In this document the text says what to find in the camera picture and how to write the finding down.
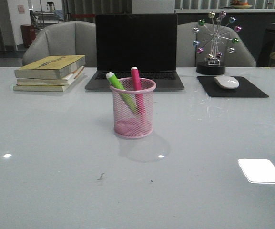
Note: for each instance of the pink highlighter pen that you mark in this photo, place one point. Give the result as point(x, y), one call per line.
point(137, 87)

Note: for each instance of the green highlighter pen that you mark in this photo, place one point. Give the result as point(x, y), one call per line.
point(114, 81)

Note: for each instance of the pink mesh pen holder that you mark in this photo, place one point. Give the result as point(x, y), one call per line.
point(126, 123)

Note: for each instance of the dark grey open laptop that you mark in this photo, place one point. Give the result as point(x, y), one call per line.
point(145, 41)

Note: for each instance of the middle cream book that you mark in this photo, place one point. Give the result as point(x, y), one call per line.
point(67, 80)

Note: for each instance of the ferris wheel desk ornament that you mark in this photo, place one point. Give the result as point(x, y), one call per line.
point(212, 65)

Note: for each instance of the right grey armchair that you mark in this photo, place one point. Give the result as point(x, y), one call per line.
point(186, 55)

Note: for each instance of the grey armchair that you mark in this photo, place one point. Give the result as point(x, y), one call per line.
point(68, 38)
point(186, 55)

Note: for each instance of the white computer mouse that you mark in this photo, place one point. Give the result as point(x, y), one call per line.
point(226, 82)

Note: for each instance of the left grey armchair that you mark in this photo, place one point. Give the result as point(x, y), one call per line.
point(68, 38)

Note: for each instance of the top yellow book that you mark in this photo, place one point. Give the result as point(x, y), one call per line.
point(51, 67)

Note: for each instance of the black mouse pad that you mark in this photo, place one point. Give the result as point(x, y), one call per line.
point(245, 89)

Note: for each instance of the bottom pale yellow book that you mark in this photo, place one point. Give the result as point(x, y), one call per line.
point(41, 88)

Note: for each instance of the red trash bin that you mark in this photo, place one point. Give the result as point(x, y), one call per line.
point(28, 34)

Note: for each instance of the fruit bowl on counter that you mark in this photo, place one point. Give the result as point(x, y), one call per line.
point(237, 4)

